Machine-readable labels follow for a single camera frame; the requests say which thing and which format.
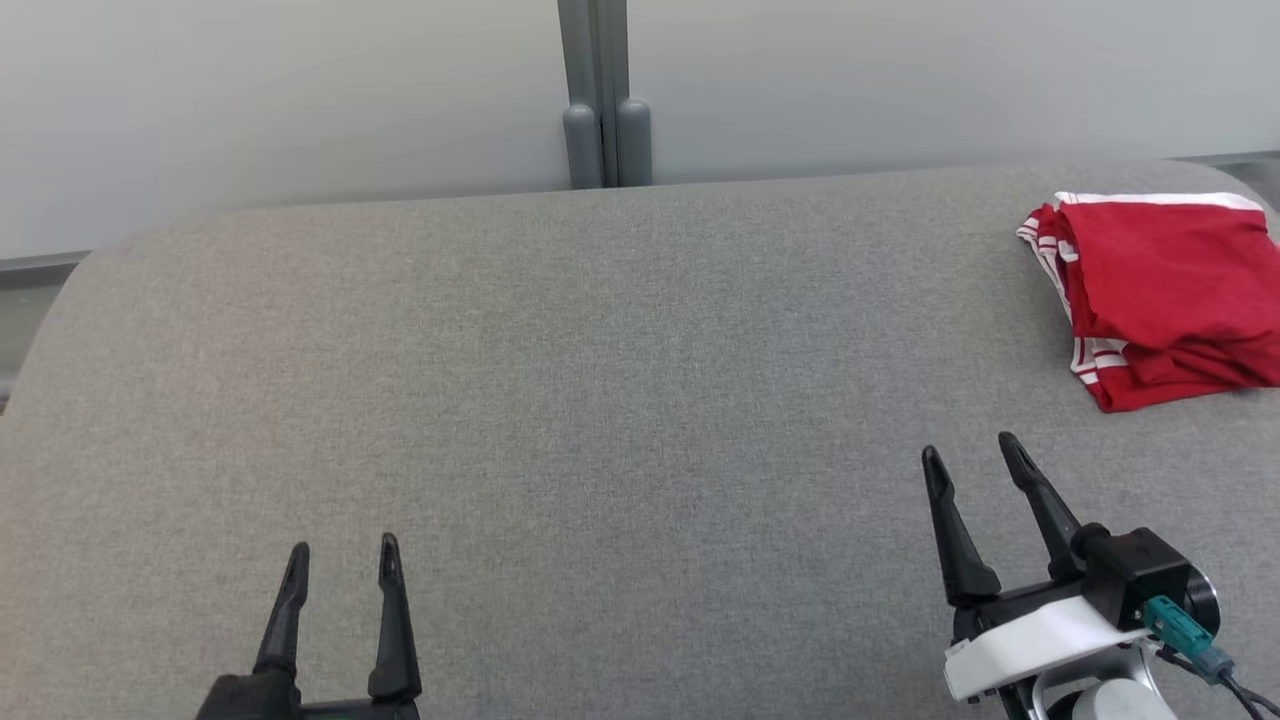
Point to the red basketball jersey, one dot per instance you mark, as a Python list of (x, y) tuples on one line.
[(1170, 290)]

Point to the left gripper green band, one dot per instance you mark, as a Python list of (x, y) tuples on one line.
[(250, 705)]

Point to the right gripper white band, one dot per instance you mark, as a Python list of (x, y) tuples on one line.
[(1030, 640)]

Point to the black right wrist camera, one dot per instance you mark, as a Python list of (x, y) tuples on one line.
[(1140, 570)]

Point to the grey wall base rail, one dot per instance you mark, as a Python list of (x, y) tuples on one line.
[(40, 268)]

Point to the grey metal partition post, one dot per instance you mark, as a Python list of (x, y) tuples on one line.
[(600, 100)]

